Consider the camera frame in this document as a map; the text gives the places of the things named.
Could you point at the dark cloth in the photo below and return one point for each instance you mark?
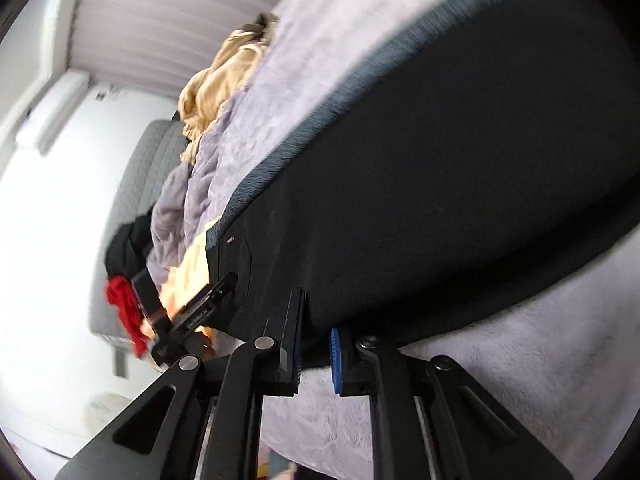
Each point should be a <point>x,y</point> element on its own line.
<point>127,245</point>

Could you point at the white air conditioner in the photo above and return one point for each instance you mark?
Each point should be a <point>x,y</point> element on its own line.
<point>52,110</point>

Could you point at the grey quilted headboard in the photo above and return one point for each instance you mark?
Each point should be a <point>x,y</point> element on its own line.
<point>150,170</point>

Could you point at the black pants with patterned waistband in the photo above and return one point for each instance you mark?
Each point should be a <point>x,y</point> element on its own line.
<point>450,160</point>

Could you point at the yellow ribbed garment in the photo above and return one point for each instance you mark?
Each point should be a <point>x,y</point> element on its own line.
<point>220,85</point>

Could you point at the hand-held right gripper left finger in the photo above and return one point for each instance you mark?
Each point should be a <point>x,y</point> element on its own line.
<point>296,345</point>

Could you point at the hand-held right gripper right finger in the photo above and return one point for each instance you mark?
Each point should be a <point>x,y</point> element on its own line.
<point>335,360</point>

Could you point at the person's left forearm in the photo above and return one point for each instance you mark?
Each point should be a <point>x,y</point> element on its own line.
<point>192,270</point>

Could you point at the small wall socket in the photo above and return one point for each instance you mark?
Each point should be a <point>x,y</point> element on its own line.
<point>107,95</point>

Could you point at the red cloth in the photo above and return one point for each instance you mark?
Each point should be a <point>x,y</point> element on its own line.
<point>125,300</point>

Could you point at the lilac fleece blanket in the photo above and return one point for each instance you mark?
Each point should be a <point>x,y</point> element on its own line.
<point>310,50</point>

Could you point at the pale pleated curtain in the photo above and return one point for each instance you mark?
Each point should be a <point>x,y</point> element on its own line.
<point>165,15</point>

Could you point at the brown garment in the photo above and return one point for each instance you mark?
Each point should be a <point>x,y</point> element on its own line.
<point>267,20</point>

